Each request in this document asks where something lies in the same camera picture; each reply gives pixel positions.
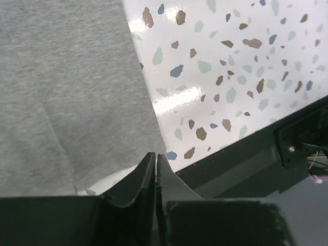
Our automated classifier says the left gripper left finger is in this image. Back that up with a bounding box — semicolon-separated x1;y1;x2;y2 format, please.
1;153;156;245

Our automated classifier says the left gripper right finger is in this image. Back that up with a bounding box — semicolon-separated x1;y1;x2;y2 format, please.
156;154;297;246

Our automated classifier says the grey garment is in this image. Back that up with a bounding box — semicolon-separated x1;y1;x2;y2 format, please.
1;1;166;197

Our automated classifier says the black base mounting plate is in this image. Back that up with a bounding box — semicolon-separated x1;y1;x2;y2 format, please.
177;97;327;198

